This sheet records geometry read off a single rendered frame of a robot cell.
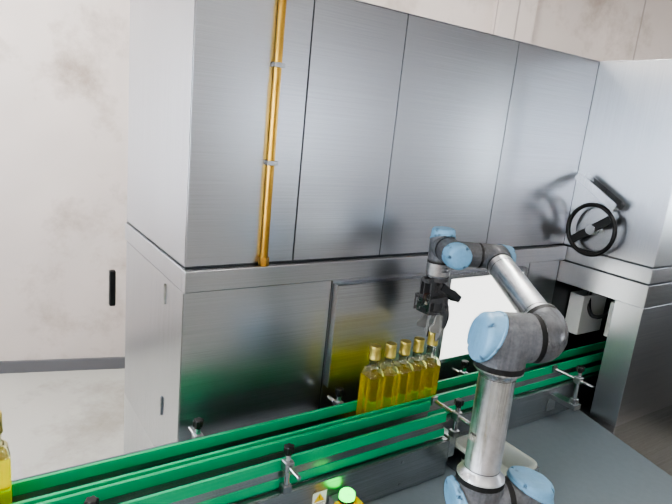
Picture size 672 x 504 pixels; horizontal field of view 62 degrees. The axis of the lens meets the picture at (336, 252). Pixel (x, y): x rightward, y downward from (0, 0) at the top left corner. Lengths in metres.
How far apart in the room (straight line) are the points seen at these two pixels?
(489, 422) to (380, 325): 0.61
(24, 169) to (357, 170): 2.61
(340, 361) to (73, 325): 2.61
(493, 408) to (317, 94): 0.93
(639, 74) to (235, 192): 1.58
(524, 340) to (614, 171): 1.23
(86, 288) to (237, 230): 2.58
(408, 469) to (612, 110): 1.54
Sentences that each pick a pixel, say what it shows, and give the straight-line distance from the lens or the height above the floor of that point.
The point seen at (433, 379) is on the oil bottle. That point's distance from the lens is 1.90.
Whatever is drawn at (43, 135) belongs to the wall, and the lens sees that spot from 3.87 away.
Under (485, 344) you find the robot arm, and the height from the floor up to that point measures 1.36.
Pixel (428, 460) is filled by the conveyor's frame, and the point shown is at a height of 0.83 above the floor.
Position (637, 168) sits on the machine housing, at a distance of 2.38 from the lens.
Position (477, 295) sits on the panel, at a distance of 2.15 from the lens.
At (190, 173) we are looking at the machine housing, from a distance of 1.45.
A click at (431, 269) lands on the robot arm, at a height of 1.39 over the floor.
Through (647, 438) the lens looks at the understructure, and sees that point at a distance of 2.85.
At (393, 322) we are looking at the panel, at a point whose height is 1.17.
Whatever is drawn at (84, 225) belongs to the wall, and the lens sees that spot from 3.92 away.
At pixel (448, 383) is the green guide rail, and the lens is 2.06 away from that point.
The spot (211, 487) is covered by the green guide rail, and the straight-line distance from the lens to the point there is 1.45.
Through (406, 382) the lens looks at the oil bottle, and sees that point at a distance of 1.81.
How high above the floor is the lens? 1.81
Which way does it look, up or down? 13 degrees down
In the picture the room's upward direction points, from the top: 6 degrees clockwise
